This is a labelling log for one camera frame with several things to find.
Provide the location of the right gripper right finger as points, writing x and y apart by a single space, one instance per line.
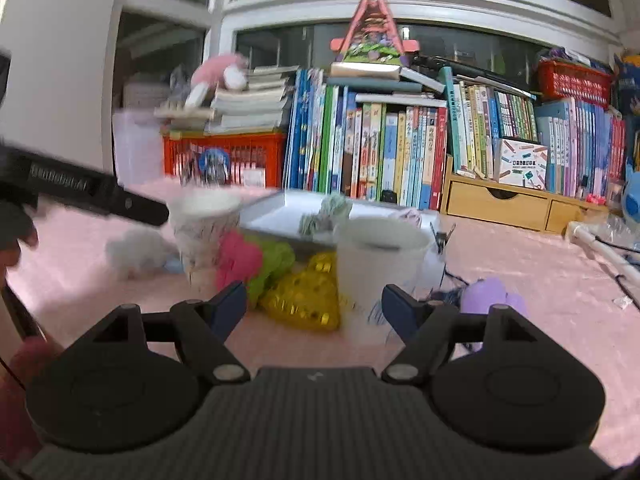
424 328

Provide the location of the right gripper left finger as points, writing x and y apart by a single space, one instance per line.
202 327

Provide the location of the purple soft scrunchie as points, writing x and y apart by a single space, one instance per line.
480 296

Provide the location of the pink scrunchie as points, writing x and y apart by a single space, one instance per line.
239 260

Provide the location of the white cotton fluff ball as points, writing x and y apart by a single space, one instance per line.
139 253

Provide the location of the green scrunchie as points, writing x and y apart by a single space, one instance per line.
278 258

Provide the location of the green white patterned cloth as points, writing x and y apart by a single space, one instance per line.
334 210

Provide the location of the person's left hand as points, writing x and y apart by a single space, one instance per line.
16 229

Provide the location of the black binder clip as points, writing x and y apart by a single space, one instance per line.
442 238

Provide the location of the plain white paper cup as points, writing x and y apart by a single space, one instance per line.
371 253

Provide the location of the pink tablecloth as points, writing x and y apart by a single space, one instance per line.
67 286

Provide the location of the translucent plastic bin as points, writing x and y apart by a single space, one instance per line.
138 146

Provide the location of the drawn-on paper cup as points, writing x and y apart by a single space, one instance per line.
200 218

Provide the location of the grey cardboard box tray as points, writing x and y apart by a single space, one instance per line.
278 216

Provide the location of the wooden drawer organizer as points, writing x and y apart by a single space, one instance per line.
490 201

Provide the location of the miniature black bicycle model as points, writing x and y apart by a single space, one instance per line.
204 166

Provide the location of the row of upright books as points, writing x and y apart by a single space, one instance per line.
391 135

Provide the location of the red plastic crate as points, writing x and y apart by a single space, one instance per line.
256 158

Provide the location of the white patterned box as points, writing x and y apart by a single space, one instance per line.
521 164

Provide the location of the pink white plush toy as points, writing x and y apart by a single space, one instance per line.
225 71

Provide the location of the stack of lying books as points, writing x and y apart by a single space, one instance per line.
264 105

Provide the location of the right row of books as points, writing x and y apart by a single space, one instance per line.
586 146

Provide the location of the blue Stitch plush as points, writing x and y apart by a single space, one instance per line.
631 197

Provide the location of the small red basket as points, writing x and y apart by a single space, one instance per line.
558 80

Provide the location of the pink triangular toy house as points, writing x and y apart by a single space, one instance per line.
373 37

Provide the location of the white tube with cable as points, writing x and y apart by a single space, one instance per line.
624 261

